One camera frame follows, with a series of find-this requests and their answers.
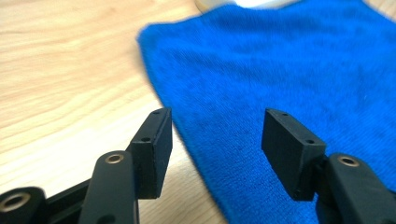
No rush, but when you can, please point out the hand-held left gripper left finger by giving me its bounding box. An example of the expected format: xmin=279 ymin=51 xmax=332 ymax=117
xmin=125 ymin=106 xmax=174 ymax=200

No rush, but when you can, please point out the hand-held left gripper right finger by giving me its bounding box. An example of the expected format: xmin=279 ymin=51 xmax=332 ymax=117
xmin=261 ymin=107 xmax=328 ymax=203

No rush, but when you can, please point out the blue cloth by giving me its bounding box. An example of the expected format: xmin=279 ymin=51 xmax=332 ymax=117
xmin=136 ymin=0 xmax=396 ymax=224

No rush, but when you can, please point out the white object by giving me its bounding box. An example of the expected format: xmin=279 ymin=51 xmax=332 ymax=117
xmin=194 ymin=0 xmax=295 ymax=13

